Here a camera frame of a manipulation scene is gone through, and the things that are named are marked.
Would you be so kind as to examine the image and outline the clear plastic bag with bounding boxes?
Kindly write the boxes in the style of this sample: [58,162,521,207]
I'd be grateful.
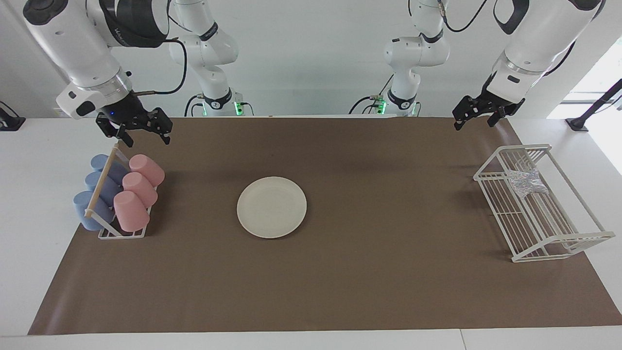
[508,169,550,199]

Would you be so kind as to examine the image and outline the cream round plate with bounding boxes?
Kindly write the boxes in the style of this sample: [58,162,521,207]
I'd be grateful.
[237,176,307,239]

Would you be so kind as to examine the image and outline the blue plastic cup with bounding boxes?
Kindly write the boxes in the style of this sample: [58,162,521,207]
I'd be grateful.
[73,191,116,231]
[85,171,122,205]
[90,154,129,183]

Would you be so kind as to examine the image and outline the pink plastic cup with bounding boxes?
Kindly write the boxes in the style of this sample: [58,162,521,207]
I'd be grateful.
[122,172,158,207]
[129,154,165,187]
[113,191,150,232]

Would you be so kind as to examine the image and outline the white cup holder rack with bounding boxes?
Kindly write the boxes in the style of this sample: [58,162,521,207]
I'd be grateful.
[84,143,158,240]

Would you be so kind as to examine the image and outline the black angled stand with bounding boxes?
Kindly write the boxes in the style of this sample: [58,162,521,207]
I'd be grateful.
[565,78,622,132]

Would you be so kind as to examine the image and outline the brown table mat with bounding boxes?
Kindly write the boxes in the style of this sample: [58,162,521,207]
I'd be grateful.
[28,117,622,336]

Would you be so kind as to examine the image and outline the black right base cable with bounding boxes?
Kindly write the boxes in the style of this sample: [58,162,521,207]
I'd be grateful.
[185,95,205,117]

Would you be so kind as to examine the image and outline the black base cable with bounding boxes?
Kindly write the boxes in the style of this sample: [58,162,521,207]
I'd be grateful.
[349,73,395,115]
[185,95,205,117]

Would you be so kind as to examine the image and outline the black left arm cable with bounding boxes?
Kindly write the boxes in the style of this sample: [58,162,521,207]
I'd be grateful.
[437,0,490,34]

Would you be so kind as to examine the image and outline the black left base cable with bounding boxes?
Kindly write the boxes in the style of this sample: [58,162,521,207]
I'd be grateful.
[349,73,395,115]

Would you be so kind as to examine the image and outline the black table clamp mount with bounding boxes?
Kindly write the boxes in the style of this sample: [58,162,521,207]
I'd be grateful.
[0,101,26,132]

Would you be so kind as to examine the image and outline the white wire dish rack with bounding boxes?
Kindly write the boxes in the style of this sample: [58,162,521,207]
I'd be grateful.
[473,143,616,263]

